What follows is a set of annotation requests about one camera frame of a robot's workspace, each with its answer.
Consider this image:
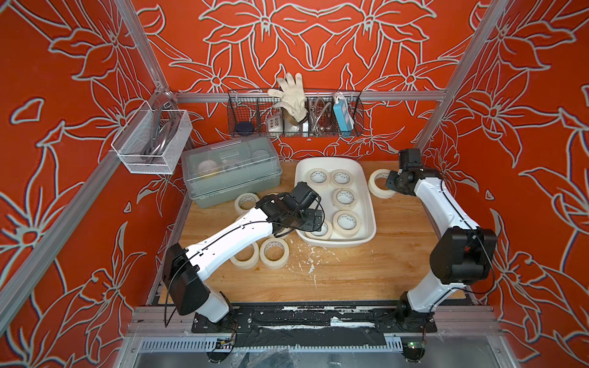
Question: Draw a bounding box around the beige tape roll nine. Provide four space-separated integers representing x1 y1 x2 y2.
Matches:
259 239 290 270

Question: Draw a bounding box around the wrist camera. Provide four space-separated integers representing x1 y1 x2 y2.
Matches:
399 148 423 172
290 181 321 211

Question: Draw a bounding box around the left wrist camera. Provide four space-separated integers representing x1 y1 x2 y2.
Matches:
290 181 321 211

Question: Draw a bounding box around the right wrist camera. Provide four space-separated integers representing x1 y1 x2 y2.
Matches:
399 148 423 172

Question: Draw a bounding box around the black wire basket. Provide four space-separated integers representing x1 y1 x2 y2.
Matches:
227 89 366 138

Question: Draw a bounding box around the beige tape roll ten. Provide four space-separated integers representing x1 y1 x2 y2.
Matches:
332 188 358 210

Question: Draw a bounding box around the white power strip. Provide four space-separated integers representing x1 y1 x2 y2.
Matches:
265 112 284 134

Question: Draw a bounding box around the beige tape roll seven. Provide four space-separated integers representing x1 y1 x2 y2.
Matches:
234 193 260 216

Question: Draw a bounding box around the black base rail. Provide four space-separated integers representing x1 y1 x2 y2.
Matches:
191 300 437 348

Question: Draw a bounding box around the white work glove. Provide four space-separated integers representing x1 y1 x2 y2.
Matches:
267 73 308 124

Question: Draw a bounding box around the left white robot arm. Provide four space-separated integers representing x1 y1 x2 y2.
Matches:
162 196 325 323

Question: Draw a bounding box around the beige tape roll twelve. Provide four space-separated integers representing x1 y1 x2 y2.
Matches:
305 220 333 241

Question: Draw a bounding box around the beige tape roll four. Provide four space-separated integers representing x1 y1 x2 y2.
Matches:
307 168 331 186

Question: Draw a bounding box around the white plastic tray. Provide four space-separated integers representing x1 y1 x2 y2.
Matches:
294 157 377 248

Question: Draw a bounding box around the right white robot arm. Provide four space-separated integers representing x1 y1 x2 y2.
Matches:
386 168 498 329

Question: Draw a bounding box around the beige tape roll six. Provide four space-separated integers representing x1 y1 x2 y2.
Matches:
332 210 361 238

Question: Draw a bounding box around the white wire basket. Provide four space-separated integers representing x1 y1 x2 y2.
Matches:
111 102 192 175

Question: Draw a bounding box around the beige tape roll five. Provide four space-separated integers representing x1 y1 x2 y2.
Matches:
331 170 354 187

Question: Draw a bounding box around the blue box in basket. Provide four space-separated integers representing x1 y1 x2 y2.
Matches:
333 92 354 136

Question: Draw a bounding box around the beige tape roll three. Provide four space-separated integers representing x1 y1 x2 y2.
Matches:
229 242 260 270

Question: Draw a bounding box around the grey lidded storage box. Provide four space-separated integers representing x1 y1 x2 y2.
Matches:
181 137 282 209

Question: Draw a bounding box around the beige tape roll eleven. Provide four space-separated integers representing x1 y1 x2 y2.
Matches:
368 169 396 199

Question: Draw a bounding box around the dark blue round lid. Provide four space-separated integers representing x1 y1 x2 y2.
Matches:
235 121 255 136

